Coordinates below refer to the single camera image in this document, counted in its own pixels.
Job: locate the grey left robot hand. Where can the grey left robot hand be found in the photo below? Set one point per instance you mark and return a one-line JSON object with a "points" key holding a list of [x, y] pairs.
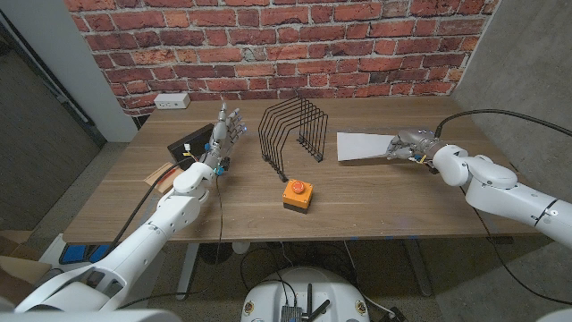
{"points": [[219, 134]]}

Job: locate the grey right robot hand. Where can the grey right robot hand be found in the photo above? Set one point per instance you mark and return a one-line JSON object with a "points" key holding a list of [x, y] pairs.
{"points": [[413, 144]]}

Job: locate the white paper file sheet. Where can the white paper file sheet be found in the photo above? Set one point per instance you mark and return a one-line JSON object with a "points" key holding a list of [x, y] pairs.
{"points": [[362, 145]]}

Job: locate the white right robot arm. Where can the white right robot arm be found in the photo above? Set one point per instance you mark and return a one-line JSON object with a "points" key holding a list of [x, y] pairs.
{"points": [[500, 192]]}

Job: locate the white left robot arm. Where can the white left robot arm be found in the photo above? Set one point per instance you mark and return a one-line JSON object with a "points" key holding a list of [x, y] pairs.
{"points": [[147, 237]]}

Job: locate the black rectangular box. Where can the black rectangular box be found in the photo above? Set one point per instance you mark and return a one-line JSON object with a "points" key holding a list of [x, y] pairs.
{"points": [[190, 141]]}

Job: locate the white power outlet strip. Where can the white power outlet strip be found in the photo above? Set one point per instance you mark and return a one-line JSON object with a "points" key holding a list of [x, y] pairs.
{"points": [[171, 101]]}

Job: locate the brown cardboard piece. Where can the brown cardboard piece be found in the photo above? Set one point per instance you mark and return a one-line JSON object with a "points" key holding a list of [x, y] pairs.
{"points": [[156, 176]]}

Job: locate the orange emergency stop button box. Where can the orange emergency stop button box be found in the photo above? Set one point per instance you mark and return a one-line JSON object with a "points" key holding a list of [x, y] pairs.
{"points": [[297, 197]]}

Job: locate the red brick print backdrop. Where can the red brick print backdrop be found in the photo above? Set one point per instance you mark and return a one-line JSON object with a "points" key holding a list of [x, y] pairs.
{"points": [[268, 44]]}

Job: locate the white round table column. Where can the white round table column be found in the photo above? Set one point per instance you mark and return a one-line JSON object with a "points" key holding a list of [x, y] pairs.
{"points": [[241, 247]]}

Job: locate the grey table leg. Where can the grey table leg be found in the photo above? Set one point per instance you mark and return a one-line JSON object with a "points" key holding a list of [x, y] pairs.
{"points": [[418, 268]]}

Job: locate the white table leg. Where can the white table leg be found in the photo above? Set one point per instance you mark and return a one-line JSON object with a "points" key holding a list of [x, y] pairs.
{"points": [[187, 273]]}

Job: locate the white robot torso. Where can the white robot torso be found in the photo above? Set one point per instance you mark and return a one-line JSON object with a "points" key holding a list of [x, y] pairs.
{"points": [[268, 295]]}

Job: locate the black power plug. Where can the black power plug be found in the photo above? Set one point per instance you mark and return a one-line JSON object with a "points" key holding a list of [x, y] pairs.
{"points": [[395, 314]]}

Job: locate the dark grey perforated panel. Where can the dark grey perforated panel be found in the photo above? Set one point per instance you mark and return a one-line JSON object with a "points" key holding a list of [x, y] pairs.
{"points": [[36, 134]]}

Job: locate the grey module with black antennas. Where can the grey module with black antennas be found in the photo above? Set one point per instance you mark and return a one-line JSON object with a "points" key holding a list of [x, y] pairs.
{"points": [[290, 313]]}

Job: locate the brown cardboard box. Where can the brown cardboard box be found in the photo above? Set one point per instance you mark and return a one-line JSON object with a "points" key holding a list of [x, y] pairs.
{"points": [[22, 268]]}

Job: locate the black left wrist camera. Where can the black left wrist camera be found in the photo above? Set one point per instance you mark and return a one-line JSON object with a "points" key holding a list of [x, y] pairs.
{"points": [[224, 163]]}

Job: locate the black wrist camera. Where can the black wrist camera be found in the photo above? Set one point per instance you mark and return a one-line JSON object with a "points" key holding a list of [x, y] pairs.
{"points": [[224, 163], [433, 169]]}

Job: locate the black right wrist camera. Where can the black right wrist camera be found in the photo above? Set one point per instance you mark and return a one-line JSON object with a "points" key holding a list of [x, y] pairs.
{"points": [[433, 169]]}

